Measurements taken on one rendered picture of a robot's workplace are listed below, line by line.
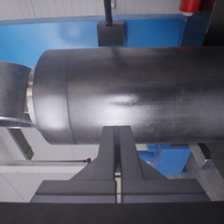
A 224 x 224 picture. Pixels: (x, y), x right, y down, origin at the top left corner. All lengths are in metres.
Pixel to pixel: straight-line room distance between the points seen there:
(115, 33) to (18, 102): 0.40
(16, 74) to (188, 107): 0.34
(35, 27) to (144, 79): 0.58
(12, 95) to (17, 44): 0.47
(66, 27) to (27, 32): 0.16
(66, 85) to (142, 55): 0.14
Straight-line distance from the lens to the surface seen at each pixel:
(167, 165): 3.04
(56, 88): 0.27
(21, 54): 0.82
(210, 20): 0.54
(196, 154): 0.74
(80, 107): 0.26
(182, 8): 0.58
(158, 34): 0.72
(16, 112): 0.36
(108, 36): 0.61
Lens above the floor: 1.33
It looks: 1 degrees up
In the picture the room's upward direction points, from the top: 91 degrees counter-clockwise
